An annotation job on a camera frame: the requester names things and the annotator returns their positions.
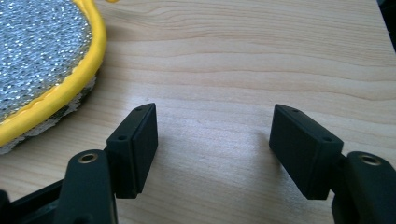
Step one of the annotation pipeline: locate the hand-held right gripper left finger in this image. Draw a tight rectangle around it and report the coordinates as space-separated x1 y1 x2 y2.
106 103 159 200

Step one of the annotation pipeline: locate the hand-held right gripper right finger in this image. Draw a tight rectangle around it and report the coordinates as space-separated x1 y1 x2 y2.
268 104 345 201

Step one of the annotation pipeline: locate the round silver yellow-rimmed scouring pad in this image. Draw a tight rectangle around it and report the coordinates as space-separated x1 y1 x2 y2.
0 0 120 156

